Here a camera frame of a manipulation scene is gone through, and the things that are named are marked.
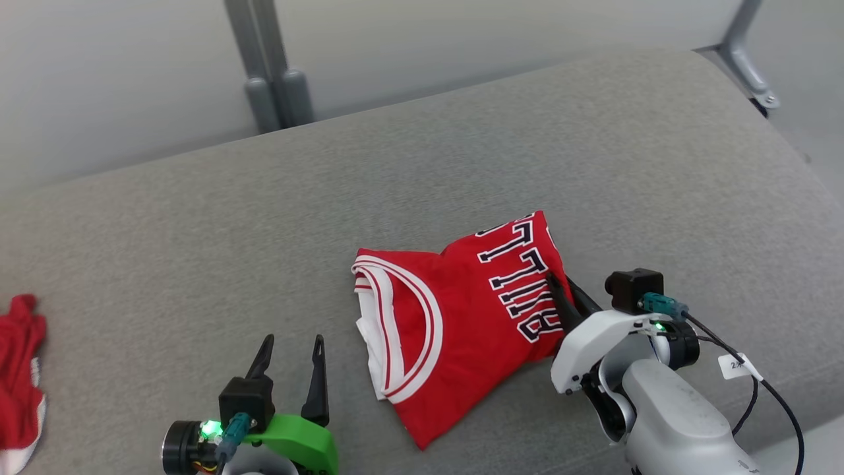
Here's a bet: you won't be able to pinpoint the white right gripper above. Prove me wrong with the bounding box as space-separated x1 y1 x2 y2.
546 272 670 396

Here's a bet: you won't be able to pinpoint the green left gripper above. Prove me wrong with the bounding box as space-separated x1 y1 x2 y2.
241 334 340 475

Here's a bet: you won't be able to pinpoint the red white basketball jersey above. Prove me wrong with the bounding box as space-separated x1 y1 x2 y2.
351 211 574 451

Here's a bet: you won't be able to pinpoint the red shorts with white band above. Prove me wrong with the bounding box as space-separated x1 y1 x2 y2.
0 294 48 475

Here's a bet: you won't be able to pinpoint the white cable label tag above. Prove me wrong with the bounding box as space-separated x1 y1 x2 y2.
719 354 764 381

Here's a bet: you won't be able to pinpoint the grey metal post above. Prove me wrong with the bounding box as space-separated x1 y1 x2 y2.
224 0 282 135
253 0 315 128

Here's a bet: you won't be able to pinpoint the grey angled metal frame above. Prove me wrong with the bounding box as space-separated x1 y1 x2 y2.
717 0 781 111

